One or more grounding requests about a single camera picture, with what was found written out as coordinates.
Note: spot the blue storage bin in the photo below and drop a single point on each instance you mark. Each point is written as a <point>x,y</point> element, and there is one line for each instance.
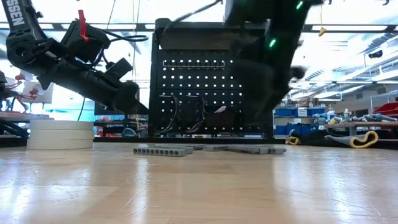
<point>317,111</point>
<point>284,112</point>

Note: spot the wooden workbench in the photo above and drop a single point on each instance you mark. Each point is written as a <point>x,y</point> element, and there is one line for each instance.
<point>360,124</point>

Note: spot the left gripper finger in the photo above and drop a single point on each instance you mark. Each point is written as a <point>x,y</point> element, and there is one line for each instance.
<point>141,107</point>

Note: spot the black pegboard cart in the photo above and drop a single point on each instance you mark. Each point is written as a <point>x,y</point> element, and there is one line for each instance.
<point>192,34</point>

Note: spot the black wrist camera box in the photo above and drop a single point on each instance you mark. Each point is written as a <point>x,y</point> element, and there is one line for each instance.
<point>90,43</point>

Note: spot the red bin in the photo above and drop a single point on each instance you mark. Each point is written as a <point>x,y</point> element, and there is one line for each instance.
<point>387,109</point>

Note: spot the red and white figure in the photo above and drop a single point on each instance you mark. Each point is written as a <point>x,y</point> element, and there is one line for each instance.
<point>12,95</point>

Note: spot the white box with hole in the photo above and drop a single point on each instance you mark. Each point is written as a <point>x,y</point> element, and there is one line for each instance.
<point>43,96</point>

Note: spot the white tape roll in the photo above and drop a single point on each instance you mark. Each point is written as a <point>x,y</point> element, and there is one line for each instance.
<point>60,135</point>

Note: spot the black ceiling camera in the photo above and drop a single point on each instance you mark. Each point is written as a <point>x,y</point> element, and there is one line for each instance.
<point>375,53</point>

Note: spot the black pegboard bin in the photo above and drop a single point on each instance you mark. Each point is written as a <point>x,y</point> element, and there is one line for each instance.
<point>219,121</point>

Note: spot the black glove grey cuff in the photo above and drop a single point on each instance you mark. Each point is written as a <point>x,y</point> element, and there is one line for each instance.
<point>342,140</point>

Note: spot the black aluminium table frame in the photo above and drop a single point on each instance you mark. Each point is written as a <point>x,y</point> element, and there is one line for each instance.
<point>118,140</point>

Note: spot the clear bottle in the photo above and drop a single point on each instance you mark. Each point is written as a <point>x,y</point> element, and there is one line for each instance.
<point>346,115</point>

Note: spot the wooden side table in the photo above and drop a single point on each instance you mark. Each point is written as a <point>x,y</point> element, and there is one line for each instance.
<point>25,116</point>

